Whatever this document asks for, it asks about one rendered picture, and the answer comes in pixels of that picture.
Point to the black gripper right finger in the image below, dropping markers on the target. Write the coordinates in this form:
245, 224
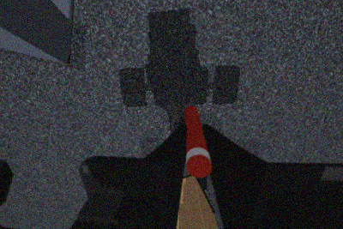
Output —
243, 182

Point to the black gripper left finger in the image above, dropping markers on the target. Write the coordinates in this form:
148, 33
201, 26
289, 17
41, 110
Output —
159, 175

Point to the grey metal plate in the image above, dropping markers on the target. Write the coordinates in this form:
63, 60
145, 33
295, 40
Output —
41, 28

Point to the red peg with grey band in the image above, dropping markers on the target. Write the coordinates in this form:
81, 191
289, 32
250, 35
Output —
198, 159

